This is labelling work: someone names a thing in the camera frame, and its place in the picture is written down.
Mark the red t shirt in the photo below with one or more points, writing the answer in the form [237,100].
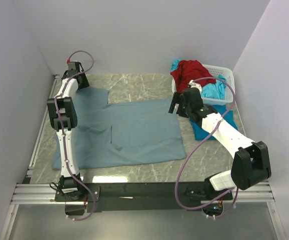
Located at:
[188,70]

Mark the grey blue t shirt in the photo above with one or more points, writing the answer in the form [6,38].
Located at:
[124,134]

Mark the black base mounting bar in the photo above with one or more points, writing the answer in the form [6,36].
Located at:
[130,196]

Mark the folded teal t shirt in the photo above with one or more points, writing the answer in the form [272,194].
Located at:
[200,134]

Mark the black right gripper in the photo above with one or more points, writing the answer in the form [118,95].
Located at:
[180,104]

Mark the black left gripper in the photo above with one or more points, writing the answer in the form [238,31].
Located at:
[82,80]

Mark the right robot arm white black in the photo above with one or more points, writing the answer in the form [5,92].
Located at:
[251,162]

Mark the light turquoise t shirt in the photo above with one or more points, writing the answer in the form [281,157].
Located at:
[214,91]

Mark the white plastic laundry basket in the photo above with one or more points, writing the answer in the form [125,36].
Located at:
[222,74]

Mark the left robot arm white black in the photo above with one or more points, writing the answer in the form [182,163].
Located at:
[63,119]

